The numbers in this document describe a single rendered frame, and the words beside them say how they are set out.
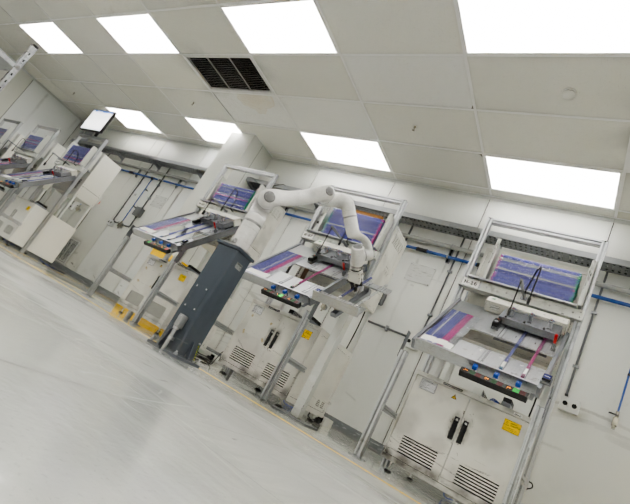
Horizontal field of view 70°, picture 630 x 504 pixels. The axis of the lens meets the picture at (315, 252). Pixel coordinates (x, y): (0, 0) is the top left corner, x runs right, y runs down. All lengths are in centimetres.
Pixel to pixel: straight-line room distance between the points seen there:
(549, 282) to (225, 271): 204
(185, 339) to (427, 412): 147
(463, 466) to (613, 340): 232
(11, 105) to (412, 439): 992
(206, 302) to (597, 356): 340
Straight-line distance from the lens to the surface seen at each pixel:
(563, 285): 326
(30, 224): 700
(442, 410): 292
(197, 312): 262
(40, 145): 845
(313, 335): 332
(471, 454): 286
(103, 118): 748
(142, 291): 456
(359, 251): 291
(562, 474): 449
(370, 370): 488
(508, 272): 331
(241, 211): 452
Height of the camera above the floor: 16
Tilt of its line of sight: 16 degrees up
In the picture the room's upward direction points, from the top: 29 degrees clockwise
